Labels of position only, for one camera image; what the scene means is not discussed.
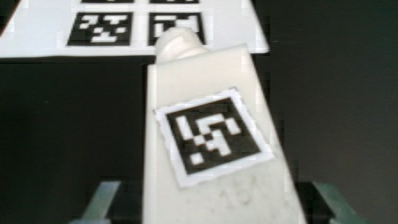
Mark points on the white stool leg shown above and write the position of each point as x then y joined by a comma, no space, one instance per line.
218,180

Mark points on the white sheet with markers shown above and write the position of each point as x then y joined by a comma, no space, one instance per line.
113,27

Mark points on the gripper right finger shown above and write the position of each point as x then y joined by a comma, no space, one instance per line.
344,214

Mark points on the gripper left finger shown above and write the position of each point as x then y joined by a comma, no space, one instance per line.
95,213

